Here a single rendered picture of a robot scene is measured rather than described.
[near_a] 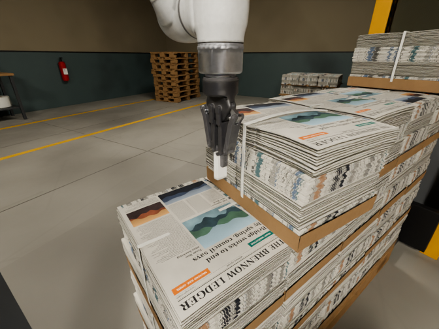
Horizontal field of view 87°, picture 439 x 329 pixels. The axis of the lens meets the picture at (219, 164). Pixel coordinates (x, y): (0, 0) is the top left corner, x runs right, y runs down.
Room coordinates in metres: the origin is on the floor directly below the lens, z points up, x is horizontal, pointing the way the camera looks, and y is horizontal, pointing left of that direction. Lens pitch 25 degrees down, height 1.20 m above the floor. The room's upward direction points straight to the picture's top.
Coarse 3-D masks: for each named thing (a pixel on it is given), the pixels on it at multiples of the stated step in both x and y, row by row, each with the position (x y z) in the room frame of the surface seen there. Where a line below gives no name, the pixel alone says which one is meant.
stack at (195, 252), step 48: (192, 192) 0.59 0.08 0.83; (384, 192) 0.76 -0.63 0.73; (144, 240) 0.40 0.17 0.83; (192, 240) 0.40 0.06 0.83; (240, 240) 0.40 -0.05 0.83; (336, 240) 0.55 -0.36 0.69; (384, 240) 0.92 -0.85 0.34; (144, 288) 0.39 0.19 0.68; (192, 288) 0.28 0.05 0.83; (240, 288) 0.30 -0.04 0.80; (288, 288) 0.41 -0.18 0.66; (336, 288) 0.63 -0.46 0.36
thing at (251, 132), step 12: (252, 120) 0.55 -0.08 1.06; (264, 120) 0.55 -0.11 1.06; (276, 120) 0.55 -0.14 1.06; (288, 120) 0.55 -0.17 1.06; (240, 132) 0.54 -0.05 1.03; (252, 132) 0.50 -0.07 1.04; (240, 144) 0.53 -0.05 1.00; (252, 144) 0.50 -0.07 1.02; (240, 156) 0.53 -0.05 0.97; (252, 156) 0.49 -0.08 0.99; (240, 168) 0.52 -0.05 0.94; (240, 180) 0.52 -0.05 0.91
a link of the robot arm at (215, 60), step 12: (204, 48) 0.47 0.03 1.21; (216, 48) 0.46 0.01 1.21; (228, 48) 0.47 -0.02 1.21; (240, 48) 0.48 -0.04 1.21; (204, 60) 0.48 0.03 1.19; (216, 60) 0.47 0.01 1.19; (228, 60) 0.47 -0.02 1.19; (240, 60) 0.49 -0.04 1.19; (204, 72) 0.48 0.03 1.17; (216, 72) 0.47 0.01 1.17; (228, 72) 0.47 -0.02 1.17; (240, 72) 0.49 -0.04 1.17
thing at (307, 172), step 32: (256, 128) 0.49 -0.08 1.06; (288, 128) 0.47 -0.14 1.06; (320, 128) 0.47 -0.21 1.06; (352, 128) 0.47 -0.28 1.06; (384, 128) 0.48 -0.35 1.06; (256, 160) 0.48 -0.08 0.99; (288, 160) 0.40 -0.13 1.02; (320, 160) 0.36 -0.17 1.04; (352, 160) 0.41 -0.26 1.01; (384, 160) 0.50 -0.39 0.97; (256, 192) 0.46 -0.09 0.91; (288, 192) 0.39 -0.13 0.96; (320, 192) 0.38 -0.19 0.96; (352, 192) 0.45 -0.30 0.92; (288, 224) 0.38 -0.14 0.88; (320, 224) 0.39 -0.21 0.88
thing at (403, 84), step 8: (352, 80) 1.21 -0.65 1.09; (360, 80) 1.18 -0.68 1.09; (368, 80) 1.15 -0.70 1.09; (376, 80) 1.13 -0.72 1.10; (384, 80) 1.10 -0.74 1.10; (400, 80) 1.05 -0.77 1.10; (408, 80) 1.03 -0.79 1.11; (416, 80) 1.01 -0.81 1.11; (424, 80) 0.99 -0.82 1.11; (392, 88) 1.07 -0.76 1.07; (400, 88) 1.05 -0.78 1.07; (408, 88) 1.02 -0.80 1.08; (416, 88) 1.00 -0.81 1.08; (424, 88) 0.98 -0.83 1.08; (432, 88) 0.96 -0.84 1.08; (432, 136) 0.99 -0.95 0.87; (424, 144) 0.94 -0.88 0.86; (376, 264) 0.93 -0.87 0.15
